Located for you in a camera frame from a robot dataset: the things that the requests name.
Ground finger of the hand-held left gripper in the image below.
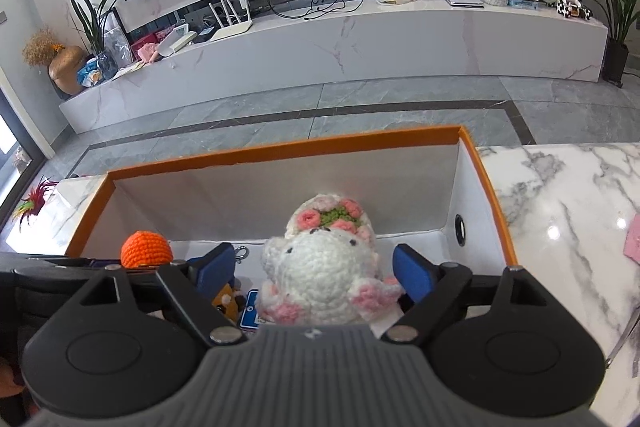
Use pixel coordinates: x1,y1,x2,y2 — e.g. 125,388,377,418
0,253,121,282

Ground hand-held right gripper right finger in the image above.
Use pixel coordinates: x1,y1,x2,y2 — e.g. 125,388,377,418
380,243,571,343

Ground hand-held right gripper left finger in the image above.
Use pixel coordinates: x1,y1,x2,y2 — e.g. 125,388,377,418
75,242,248,347

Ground sailor plush dog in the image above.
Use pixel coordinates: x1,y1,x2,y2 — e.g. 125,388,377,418
212,282,246,323

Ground blue tag card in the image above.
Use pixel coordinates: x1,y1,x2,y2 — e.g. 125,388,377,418
240,288,261,330

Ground orange crochet fruit toy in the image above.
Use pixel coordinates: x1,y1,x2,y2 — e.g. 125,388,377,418
120,231,174,269

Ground white crochet doll flower crown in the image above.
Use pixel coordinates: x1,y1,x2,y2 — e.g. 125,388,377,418
257,193,405,325

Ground orange cardboard box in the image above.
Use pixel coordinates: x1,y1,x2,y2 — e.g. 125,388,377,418
65,126,518,338

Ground red feather ornament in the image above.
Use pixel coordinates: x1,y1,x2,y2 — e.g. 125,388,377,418
11,178,60,233

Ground brown vase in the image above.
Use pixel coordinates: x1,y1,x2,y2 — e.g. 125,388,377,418
48,46,88,95

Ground blue snack bag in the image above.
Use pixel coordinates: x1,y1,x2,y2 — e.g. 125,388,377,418
77,57,106,87

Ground glass vase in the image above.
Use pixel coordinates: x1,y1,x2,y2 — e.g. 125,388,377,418
97,50,119,75

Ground pink card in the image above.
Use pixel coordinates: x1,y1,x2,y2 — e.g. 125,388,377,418
622,214,640,264

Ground dried flower bunch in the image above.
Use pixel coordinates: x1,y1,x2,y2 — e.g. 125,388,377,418
21,26,63,67

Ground white tilted box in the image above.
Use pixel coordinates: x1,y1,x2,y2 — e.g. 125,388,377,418
155,24,198,57

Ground white marble TV cabinet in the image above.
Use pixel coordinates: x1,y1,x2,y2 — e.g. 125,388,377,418
59,0,608,135

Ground white router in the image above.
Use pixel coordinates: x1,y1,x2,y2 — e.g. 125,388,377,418
207,0,253,42

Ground green leafy plant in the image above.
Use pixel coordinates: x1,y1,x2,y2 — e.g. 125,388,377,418
70,0,123,58

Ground potted long-leaf plant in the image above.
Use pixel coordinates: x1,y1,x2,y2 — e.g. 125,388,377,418
575,0,640,88

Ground cow figurines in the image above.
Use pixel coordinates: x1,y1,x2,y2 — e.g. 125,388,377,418
556,0,596,20

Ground black cables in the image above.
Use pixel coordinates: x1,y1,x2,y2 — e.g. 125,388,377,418
267,0,365,20

